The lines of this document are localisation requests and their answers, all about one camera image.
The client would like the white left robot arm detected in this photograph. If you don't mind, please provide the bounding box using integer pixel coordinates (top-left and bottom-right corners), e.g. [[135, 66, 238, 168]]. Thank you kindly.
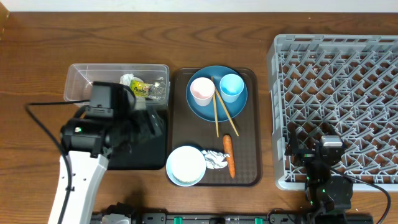
[[49, 108, 167, 223]]

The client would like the wooden chopstick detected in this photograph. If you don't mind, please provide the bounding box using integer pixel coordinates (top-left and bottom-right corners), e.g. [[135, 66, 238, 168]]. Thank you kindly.
[[211, 77, 219, 137], [215, 88, 239, 137]]

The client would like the pink cup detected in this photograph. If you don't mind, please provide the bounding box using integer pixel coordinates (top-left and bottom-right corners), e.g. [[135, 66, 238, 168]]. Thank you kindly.
[[190, 77, 215, 106]]

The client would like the white paper ball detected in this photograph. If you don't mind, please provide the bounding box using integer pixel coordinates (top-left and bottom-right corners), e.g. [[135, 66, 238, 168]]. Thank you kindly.
[[201, 150, 229, 169]]

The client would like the clear plastic bin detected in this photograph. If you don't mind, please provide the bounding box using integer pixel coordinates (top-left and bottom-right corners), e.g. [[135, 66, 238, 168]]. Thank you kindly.
[[63, 63, 170, 110]]

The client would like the green foil snack wrapper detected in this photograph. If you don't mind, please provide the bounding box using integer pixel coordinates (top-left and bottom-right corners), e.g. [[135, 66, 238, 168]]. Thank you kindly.
[[130, 80, 166, 101]]

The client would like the crumpled white paper napkin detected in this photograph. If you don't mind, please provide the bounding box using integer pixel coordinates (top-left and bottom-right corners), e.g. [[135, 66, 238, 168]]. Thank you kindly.
[[119, 73, 146, 110]]

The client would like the brown serving tray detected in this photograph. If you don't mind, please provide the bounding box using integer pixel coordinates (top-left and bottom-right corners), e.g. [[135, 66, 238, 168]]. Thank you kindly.
[[168, 68, 262, 187]]

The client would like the light blue cup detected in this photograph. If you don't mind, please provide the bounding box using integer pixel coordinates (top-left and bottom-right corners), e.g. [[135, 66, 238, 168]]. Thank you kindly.
[[220, 74, 244, 103]]

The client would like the light blue bowl of rice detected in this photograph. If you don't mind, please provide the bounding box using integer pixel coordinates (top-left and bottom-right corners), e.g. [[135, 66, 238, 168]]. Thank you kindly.
[[166, 146, 206, 187]]

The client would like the black plastic bin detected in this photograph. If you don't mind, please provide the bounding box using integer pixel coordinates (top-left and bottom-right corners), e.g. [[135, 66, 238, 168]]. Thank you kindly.
[[108, 111, 167, 170]]

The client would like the grey dishwasher rack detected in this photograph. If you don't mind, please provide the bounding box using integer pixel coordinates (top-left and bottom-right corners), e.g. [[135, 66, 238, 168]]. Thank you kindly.
[[267, 34, 397, 192]]

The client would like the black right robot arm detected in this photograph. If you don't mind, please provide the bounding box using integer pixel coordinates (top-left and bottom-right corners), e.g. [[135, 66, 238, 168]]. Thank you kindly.
[[285, 126, 353, 223]]

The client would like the orange carrot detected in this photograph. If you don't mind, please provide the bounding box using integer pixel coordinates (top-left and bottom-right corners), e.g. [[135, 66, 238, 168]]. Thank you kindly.
[[223, 135, 236, 178]]

